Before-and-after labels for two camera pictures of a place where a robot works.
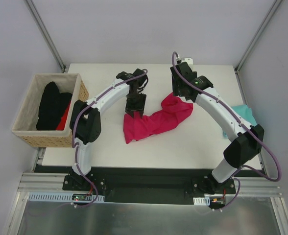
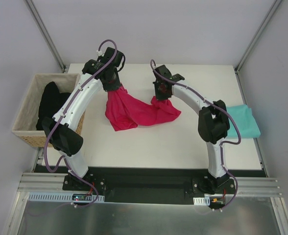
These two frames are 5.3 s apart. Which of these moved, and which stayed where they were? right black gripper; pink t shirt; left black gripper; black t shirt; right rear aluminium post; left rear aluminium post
Moved: left black gripper; right black gripper; pink t shirt
Stayed: black t shirt; left rear aluminium post; right rear aluminium post
